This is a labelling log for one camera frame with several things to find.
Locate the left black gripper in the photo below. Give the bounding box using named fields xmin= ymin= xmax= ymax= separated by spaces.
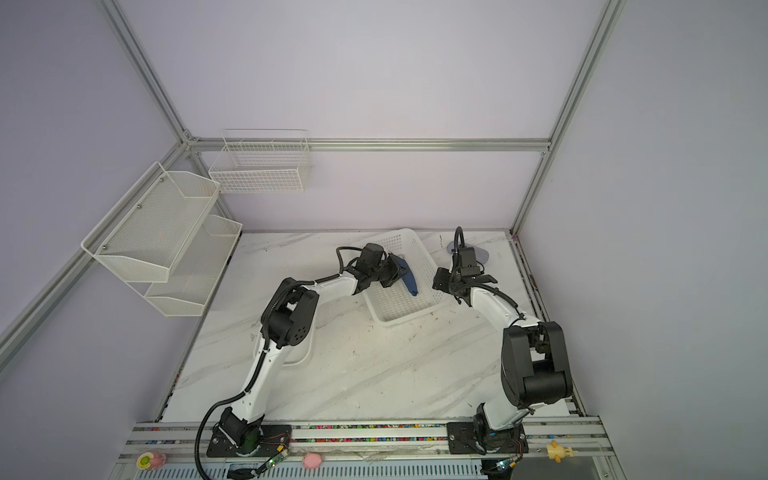
xmin=371 ymin=255 xmax=410 ymax=288

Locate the blue paper napkin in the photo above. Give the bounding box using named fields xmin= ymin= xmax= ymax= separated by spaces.
xmin=390 ymin=254 xmax=419 ymax=297

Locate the white perforated plastic basket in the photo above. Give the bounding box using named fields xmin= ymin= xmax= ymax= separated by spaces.
xmin=354 ymin=229 xmax=449 ymax=326

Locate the white rectangular plastic tray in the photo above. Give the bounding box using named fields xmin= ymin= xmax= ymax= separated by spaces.
xmin=284 ymin=327 xmax=315 ymax=368

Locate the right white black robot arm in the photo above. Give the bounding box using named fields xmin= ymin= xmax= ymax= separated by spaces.
xmin=433 ymin=232 xmax=574 ymax=454

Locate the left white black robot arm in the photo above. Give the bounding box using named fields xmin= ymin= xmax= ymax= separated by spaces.
xmin=196 ymin=243 xmax=412 ymax=457

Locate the grey oval pouch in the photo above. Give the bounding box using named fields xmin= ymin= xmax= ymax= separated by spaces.
xmin=445 ymin=241 xmax=490 ymax=265

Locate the yellow toy figure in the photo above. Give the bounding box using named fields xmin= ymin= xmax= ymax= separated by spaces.
xmin=546 ymin=440 xmax=576 ymax=463

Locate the pink round toy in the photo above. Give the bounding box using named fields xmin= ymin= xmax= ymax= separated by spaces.
xmin=302 ymin=453 xmax=323 ymax=470

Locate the white two-tier mesh shelf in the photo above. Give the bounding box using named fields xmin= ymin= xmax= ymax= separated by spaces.
xmin=81 ymin=163 xmax=242 ymax=317

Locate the pink green toy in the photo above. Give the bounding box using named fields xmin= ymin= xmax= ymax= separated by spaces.
xmin=136 ymin=451 xmax=167 ymax=471

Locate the white wire wall basket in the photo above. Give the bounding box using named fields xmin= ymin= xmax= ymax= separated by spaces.
xmin=208 ymin=129 xmax=313 ymax=194

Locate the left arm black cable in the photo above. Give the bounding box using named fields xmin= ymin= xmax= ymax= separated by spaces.
xmin=193 ymin=245 xmax=367 ymax=480

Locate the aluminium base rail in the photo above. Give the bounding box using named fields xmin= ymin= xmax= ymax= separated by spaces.
xmin=108 ymin=416 xmax=626 ymax=479

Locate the aluminium frame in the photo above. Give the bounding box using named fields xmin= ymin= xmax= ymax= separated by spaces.
xmin=1 ymin=1 xmax=604 ymax=430

